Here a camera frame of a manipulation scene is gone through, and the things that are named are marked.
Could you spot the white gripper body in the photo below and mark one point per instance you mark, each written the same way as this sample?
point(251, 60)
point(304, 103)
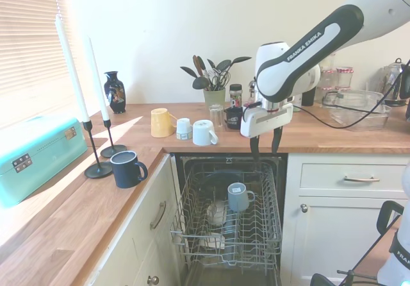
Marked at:
point(266, 122)

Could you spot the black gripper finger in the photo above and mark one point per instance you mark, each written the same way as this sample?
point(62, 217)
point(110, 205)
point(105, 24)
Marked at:
point(255, 146)
point(277, 138)

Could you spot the grey ceramic mug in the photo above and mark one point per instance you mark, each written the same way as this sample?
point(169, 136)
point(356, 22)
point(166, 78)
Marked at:
point(236, 199)

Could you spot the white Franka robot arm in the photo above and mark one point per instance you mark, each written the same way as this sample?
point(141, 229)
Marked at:
point(298, 52)

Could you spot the black printed mug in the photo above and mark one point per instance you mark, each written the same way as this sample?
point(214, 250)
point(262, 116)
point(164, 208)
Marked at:
point(232, 119)

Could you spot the white mug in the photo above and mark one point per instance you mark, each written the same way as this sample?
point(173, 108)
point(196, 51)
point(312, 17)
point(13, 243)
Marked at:
point(201, 133)

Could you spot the built-in dishwasher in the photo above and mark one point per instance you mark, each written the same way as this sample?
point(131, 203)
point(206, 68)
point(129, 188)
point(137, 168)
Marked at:
point(192, 162)

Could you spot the yellow mug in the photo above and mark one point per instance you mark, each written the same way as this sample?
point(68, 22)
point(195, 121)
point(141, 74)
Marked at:
point(161, 122)

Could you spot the glass French press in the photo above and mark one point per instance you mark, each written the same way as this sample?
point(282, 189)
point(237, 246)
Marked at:
point(252, 90)

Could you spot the white green drink can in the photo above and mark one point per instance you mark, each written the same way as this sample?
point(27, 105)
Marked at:
point(298, 100)

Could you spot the glass jar black lid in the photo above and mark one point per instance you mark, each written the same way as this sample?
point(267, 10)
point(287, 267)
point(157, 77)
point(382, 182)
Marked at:
point(235, 95)

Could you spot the dark blue plate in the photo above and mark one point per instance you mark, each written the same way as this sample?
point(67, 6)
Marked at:
point(221, 178)

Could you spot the black shaker bottle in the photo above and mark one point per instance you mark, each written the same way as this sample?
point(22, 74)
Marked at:
point(309, 99)

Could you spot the clear faceted drinking glass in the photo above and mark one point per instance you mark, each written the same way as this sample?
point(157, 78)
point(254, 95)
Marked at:
point(216, 116)

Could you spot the pale green utensil pot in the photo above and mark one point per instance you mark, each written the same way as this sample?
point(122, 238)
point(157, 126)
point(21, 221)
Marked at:
point(214, 98)

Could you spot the black nylon spatula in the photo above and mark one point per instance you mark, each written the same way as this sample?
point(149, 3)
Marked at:
point(240, 60)

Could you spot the metal whisk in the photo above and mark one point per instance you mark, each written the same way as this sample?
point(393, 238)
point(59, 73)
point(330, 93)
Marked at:
point(213, 79)

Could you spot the black slotted spoon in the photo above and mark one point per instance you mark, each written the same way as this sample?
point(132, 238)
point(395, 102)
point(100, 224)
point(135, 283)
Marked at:
point(223, 64)

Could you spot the round metal cabinet knob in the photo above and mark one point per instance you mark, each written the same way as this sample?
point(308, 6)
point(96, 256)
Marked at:
point(153, 280)
point(303, 207)

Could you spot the small white striped cup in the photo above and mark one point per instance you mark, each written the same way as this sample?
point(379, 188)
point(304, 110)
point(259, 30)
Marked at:
point(183, 127)

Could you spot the glass jar red lid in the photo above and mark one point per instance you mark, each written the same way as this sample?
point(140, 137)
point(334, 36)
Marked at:
point(328, 79)
point(344, 77)

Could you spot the black ladle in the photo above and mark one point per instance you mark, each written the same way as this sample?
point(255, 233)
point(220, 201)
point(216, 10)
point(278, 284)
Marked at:
point(200, 83)

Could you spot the white bowl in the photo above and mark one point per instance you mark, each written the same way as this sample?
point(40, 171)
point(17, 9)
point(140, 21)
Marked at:
point(218, 213)

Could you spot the black nylon spoon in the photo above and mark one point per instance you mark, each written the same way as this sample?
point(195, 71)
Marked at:
point(211, 63)
point(187, 71)

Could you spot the clear plastic lidded container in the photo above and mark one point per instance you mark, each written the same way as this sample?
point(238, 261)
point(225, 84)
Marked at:
point(355, 109)

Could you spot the wooden spoon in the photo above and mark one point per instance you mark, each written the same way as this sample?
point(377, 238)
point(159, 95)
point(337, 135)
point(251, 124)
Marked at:
point(196, 63)

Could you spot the cream kitchen cabinet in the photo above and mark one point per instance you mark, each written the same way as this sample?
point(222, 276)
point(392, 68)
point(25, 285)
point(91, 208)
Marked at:
point(336, 234)
point(141, 250)

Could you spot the small black candle cup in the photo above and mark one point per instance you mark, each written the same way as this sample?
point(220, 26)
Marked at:
point(125, 173)

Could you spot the black clamp stand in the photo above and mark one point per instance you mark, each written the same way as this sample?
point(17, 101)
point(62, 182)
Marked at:
point(389, 212)

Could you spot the black candle holder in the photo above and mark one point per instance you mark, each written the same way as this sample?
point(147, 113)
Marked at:
point(97, 171)
point(112, 151)

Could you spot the dark blue painted vase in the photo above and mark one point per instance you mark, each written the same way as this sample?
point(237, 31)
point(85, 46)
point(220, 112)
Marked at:
point(114, 93)

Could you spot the tall white candle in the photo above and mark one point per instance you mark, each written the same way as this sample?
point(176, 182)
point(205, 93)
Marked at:
point(97, 80)
point(72, 71)

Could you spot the teal metal bread box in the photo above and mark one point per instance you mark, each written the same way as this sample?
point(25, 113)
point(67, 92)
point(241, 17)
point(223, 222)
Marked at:
point(41, 157)

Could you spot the cream window blind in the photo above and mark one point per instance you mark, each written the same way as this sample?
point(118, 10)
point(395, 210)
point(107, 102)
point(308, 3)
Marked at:
point(25, 42)

